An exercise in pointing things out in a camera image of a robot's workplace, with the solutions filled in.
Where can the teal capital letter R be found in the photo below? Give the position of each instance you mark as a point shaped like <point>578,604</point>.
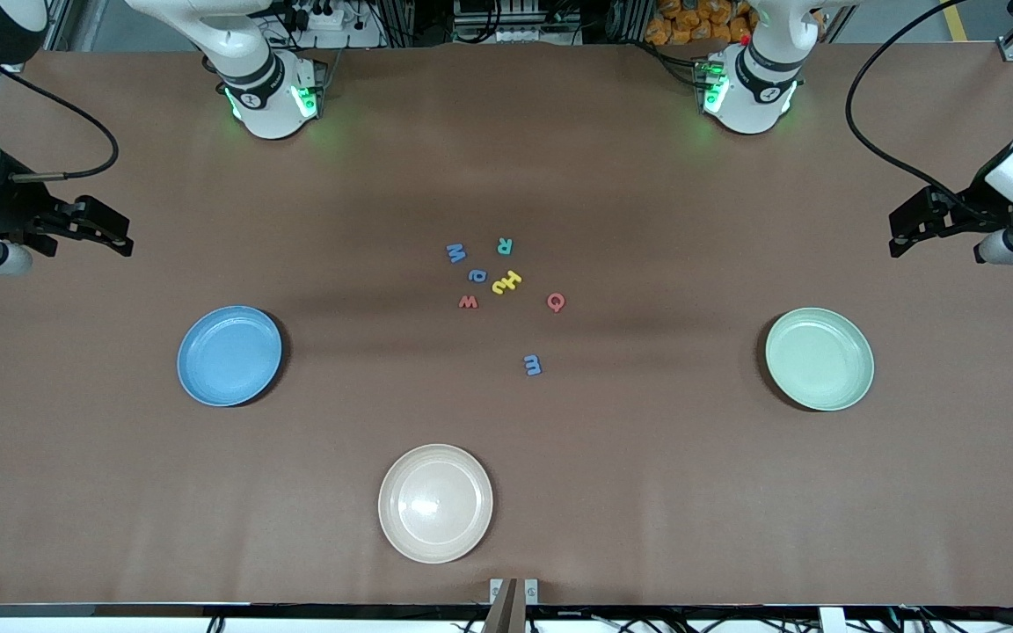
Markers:
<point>503,245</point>

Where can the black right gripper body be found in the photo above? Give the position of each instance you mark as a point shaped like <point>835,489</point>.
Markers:
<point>7,214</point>

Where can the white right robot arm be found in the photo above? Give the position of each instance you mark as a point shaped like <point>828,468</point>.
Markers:
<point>265,105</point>

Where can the black equipment rack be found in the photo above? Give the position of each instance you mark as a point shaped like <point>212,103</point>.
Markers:
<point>515,18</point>

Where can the blue small letter a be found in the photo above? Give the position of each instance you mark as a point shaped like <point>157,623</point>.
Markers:
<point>472,276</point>

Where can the yellow capital letter H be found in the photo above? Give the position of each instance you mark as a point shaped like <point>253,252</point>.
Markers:
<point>513,280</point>

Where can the blue capital letter M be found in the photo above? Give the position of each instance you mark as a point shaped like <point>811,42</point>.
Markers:
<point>455,253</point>

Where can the blue small letter m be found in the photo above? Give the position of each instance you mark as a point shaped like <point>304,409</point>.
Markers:
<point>535,364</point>

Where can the red capital letter Q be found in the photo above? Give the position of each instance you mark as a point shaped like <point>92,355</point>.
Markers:
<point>550,303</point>

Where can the white power strip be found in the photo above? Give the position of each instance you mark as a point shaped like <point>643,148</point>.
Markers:
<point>331,22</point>

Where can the blue plate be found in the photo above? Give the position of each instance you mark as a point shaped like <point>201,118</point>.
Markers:
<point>229,356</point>

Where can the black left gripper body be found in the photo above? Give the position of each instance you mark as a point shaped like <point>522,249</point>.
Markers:
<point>969,214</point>

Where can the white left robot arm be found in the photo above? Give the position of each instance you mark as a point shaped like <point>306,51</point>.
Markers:
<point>748,105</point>

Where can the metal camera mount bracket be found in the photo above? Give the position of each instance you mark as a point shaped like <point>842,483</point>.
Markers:
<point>506,615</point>

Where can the pale green plate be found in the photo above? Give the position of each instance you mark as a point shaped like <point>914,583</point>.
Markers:
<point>819,359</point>

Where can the beige plate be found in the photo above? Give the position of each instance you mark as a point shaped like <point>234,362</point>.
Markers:
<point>435,503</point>

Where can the orange objects pile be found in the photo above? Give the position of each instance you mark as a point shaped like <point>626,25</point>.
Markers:
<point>691,26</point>

